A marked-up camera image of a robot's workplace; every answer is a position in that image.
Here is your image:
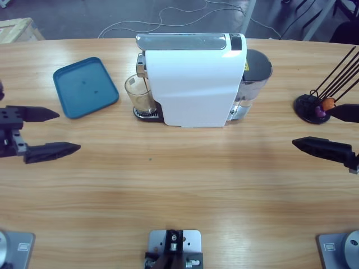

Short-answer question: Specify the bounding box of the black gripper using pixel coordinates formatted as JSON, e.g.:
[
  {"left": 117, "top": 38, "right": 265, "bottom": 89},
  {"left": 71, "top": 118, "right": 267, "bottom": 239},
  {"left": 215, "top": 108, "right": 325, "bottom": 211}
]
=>
[
  {"left": 292, "top": 103, "right": 359, "bottom": 175},
  {"left": 0, "top": 105, "right": 81, "bottom": 165}
]

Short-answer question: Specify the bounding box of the clear drinking glass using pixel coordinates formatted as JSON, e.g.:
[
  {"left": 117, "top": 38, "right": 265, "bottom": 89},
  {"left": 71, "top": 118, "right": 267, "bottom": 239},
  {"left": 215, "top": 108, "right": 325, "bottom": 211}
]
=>
[{"left": 124, "top": 74, "right": 157, "bottom": 116}]

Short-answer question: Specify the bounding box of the silver coffee machine lever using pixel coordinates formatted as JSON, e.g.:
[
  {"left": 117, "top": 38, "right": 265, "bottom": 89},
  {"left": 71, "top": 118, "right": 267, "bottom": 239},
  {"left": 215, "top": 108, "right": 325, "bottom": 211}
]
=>
[{"left": 135, "top": 33, "right": 227, "bottom": 52}]

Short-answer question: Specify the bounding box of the orange coffee capsule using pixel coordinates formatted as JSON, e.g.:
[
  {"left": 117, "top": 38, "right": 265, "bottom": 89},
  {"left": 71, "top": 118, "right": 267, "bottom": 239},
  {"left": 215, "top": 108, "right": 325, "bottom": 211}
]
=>
[{"left": 321, "top": 97, "right": 336, "bottom": 110}]

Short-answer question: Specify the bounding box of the white capsule coffee machine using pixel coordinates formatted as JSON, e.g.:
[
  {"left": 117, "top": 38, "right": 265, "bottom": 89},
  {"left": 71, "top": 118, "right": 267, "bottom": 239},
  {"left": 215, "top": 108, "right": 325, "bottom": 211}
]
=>
[{"left": 136, "top": 33, "right": 250, "bottom": 129}]

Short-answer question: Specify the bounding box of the blue plastic tray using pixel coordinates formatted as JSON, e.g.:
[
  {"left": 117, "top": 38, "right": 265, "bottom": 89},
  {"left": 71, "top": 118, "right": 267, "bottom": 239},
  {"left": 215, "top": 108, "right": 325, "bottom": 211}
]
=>
[{"left": 52, "top": 57, "right": 120, "bottom": 120}]

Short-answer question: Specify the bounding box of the black chair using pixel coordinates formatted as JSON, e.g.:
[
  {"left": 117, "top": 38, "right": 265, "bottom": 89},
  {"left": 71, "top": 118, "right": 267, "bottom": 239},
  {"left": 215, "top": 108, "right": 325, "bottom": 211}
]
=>
[{"left": 330, "top": 0, "right": 359, "bottom": 45}]

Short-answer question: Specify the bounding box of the clear water tank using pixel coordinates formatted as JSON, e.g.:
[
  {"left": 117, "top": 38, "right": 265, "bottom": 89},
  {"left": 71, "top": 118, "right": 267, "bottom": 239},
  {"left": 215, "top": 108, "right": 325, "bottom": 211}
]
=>
[{"left": 238, "top": 49, "right": 273, "bottom": 103}]

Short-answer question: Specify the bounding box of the wooden crate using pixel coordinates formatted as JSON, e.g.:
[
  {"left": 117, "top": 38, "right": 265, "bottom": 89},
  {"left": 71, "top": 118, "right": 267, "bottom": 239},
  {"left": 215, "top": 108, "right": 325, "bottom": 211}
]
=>
[{"left": 0, "top": 17, "right": 45, "bottom": 45}]

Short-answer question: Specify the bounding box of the metal grille drip tray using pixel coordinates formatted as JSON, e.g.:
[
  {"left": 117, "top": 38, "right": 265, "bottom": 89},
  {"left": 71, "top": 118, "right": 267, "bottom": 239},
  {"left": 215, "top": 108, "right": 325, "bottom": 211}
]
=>
[{"left": 133, "top": 100, "right": 165, "bottom": 123}]

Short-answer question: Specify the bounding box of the black wire capsule holder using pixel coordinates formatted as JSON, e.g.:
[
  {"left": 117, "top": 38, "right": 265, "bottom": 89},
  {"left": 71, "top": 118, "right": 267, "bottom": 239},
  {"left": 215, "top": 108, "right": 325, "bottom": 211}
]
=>
[{"left": 293, "top": 46, "right": 359, "bottom": 125}]

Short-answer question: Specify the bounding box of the light grey slanted post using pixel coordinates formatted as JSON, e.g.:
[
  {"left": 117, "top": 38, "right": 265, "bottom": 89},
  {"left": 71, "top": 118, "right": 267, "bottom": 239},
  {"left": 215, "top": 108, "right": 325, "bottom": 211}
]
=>
[{"left": 302, "top": 0, "right": 337, "bottom": 42}]

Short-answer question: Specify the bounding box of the black floor cable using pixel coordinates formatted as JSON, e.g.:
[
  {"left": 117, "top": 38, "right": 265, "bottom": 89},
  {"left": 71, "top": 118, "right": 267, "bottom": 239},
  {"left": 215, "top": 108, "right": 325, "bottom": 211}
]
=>
[{"left": 279, "top": 0, "right": 319, "bottom": 39}]

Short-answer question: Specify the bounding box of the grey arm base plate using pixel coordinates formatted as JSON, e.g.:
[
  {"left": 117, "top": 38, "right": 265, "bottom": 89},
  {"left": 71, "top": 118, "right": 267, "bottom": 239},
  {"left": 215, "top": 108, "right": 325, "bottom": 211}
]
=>
[
  {"left": 0, "top": 229, "right": 36, "bottom": 269},
  {"left": 316, "top": 229, "right": 359, "bottom": 269}
]

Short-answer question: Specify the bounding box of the light grey metal post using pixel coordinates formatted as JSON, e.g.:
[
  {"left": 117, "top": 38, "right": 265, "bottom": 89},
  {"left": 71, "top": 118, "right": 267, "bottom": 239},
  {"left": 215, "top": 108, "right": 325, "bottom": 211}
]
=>
[{"left": 241, "top": 0, "right": 257, "bottom": 36}]

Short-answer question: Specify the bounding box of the grey mount plate black post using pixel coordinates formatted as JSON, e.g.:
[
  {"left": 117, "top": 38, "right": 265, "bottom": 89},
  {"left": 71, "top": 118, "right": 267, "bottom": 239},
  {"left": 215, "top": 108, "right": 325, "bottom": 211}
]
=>
[{"left": 144, "top": 229, "right": 204, "bottom": 269}]

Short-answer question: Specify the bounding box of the white floor cable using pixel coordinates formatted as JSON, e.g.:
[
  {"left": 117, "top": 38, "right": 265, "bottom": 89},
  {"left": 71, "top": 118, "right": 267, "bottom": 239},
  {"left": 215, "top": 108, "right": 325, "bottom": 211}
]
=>
[{"left": 97, "top": 0, "right": 282, "bottom": 39}]

